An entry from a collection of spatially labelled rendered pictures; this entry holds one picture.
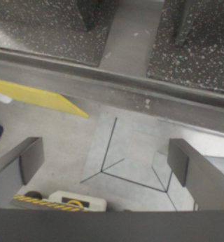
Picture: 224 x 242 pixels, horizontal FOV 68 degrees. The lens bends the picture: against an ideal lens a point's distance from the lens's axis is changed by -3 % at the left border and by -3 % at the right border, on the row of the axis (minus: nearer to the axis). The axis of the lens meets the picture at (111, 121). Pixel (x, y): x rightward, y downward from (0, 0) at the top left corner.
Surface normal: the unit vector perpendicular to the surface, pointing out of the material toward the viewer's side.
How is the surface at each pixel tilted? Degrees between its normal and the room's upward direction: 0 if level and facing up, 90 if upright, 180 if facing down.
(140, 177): 7
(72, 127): 0
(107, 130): 10
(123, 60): 0
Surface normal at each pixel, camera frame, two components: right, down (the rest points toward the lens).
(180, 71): -0.13, -0.15
